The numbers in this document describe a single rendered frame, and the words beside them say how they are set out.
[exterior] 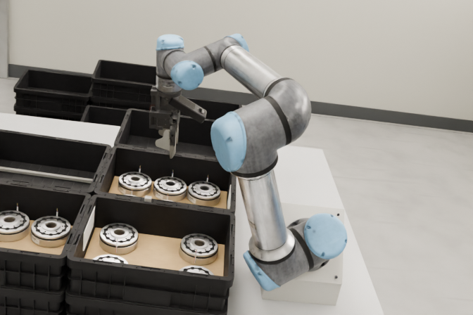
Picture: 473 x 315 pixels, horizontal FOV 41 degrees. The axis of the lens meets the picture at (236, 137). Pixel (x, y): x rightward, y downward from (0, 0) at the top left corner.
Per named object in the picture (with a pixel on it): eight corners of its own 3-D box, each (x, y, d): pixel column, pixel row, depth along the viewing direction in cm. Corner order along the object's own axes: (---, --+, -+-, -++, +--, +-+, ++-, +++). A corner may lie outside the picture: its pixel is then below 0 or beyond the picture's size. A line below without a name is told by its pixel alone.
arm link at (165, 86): (184, 70, 182) (181, 81, 175) (184, 85, 184) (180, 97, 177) (158, 68, 182) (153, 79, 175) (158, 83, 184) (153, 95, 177)
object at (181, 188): (187, 180, 204) (187, 178, 204) (184, 196, 195) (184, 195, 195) (156, 176, 204) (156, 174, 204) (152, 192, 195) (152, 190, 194)
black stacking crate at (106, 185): (231, 193, 210) (236, 164, 205) (229, 247, 183) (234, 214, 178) (110, 177, 208) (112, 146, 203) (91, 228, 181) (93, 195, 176)
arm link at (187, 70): (212, 55, 163) (196, 40, 172) (173, 72, 161) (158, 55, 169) (219, 80, 168) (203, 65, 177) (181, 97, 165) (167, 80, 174)
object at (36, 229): (74, 220, 176) (74, 219, 175) (64, 241, 166) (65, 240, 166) (38, 215, 175) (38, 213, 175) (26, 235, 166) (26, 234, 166)
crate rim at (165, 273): (65, 267, 150) (65, 259, 149) (91, 200, 177) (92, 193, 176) (232, 289, 152) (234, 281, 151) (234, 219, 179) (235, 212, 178)
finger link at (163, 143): (155, 157, 189) (156, 126, 186) (175, 158, 189) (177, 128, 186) (153, 159, 186) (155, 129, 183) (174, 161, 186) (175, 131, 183)
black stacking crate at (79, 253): (64, 299, 154) (65, 261, 149) (91, 229, 181) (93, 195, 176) (226, 319, 156) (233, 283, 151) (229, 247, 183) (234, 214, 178)
